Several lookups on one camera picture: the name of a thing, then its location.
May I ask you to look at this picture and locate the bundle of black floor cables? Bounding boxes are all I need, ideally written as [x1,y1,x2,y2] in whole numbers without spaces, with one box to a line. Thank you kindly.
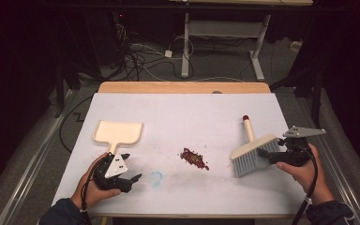
[113,22,198,83]

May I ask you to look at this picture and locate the white table cover board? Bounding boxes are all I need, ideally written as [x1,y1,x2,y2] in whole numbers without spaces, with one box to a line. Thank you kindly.
[52,92,308,218]

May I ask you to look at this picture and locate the white table frame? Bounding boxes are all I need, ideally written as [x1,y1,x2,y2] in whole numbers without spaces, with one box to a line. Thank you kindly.
[168,0,314,83]

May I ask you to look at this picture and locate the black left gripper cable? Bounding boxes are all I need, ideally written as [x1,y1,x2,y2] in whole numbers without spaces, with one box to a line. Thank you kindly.
[80,160,107,225]

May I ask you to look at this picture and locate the thin black floor cable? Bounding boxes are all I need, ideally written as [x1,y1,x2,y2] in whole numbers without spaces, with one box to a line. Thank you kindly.
[58,94,96,155]

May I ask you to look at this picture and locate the person's left hand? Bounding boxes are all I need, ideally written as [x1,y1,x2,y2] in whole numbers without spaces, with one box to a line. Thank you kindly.
[71,152,122,210]

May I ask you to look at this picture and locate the group of red kidney beans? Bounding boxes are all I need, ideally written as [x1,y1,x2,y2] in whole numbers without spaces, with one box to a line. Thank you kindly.
[179,147,210,172]

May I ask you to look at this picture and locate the aluminium floor rail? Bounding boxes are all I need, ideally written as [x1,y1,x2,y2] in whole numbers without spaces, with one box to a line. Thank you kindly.
[296,93,360,225]
[0,89,76,225]

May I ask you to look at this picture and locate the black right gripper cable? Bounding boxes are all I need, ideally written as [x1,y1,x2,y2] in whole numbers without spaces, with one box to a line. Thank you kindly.
[291,145,320,225]

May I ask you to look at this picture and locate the cream hand brush grey bristles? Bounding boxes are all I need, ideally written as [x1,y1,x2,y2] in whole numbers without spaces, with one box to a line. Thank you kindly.
[230,114,281,178]

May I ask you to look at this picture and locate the black metal stand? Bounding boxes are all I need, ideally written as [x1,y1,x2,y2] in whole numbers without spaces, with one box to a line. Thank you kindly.
[270,59,324,128]
[53,59,83,119]

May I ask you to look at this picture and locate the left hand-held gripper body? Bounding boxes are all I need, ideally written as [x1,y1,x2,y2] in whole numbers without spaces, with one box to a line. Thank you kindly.
[92,152,134,193]

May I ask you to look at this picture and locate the cream plastic dustpan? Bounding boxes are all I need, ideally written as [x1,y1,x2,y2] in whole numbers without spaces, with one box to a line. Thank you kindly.
[92,120,144,156]

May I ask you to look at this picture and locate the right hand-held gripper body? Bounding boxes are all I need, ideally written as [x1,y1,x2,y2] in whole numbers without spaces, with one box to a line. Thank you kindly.
[268,126,327,168]

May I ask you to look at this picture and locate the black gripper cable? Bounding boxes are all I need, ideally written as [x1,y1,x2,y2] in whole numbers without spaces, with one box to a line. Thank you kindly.
[291,145,320,225]
[80,160,107,225]

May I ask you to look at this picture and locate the person's right hand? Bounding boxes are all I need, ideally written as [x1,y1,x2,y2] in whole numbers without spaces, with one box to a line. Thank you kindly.
[275,142,336,205]

